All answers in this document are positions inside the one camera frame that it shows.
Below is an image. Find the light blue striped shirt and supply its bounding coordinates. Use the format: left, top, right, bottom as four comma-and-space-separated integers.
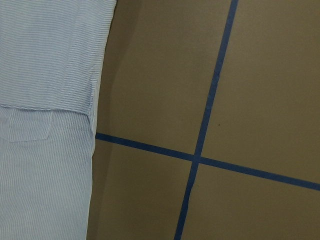
0, 0, 117, 240

